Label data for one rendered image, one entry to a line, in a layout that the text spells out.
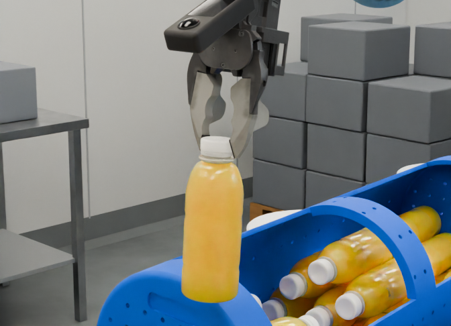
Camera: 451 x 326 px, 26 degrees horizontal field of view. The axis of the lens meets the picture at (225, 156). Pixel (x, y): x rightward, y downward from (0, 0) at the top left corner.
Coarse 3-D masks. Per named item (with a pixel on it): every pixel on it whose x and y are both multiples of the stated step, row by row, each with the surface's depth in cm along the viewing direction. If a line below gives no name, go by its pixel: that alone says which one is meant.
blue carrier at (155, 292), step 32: (448, 160) 185; (352, 192) 168; (384, 192) 188; (416, 192) 198; (448, 192) 192; (288, 224) 160; (320, 224) 173; (352, 224) 185; (384, 224) 151; (448, 224) 194; (256, 256) 160; (288, 256) 169; (416, 256) 151; (128, 288) 128; (160, 288) 124; (256, 288) 163; (416, 288) 148; (448, 288) 156; (128, 320) 129; (160, 320) 125; (192, 320) 122; (224, 320) 118; (256, 320) 121; (384, 320) 141; (416, 320) 149; (448, 320) 162
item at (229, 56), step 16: (256, 0) 111; (272, 0) 114; (256, 16) 112; (272, 16) 115; (240, 32) 109; (256, 32) 110; (272, 32) 112; (288, 32) 115; (208, 48) 112; (224, 48) 110; (240, 48) 109; (256, 48) 110; (272, 48) 114; (208, 64) 112; (224, 64) 111; (240, 64) 109; (272, 64) 115
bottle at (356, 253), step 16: (336, 240) 157; (352, 240) 156; (368, 240) 158; (320, 256) 154; (336, 256) 152; (352, 256) 153; (368, 256) 156; (384, 256) 160; (336, 272) 151; (352, 272) 153
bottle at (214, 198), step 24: (216, 168) 110; (192, 192) 111; (216, 192) 110; (240, 192) 112; (192, 216) 111; (216, 216) 110; (240, 216) 112; (192, 240) 112; (216, 240) 111; (240, 240) 113; (192, 264) 112; (216, 264) 111; (192, 288) 113; (216, 288) 112
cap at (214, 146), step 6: (204, 138) 112; (210, 138) 112; (216, 138) 112; (222, 138) 113; (228, 138) 113; (204, 144) 111; (210, 144) 110; (216, 144) 110; (222, 144) 110; (228, 144) 111; (204, 150) 111; (210, 150) 110; (216, 150) 110; (222, 150) 110; (228, 150) 111; (216, 156) 111; (222, 156) 111; (228, 156) 111
